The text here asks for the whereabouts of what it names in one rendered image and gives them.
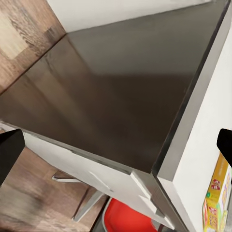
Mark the board game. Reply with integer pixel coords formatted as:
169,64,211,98
203,152,232,232

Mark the jigsaw puzzle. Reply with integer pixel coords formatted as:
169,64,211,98
217,210,228,232

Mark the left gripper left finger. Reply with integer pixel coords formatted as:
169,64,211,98
0,129,25,187

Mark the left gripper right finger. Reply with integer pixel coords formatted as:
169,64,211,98
217,128,232,167

